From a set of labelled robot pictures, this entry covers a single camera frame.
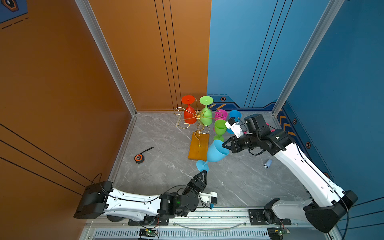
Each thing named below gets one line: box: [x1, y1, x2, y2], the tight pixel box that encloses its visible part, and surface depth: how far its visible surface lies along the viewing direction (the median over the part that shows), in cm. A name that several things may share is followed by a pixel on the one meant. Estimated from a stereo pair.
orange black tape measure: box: [134, 146, 154, 165], surface depth 93 cm
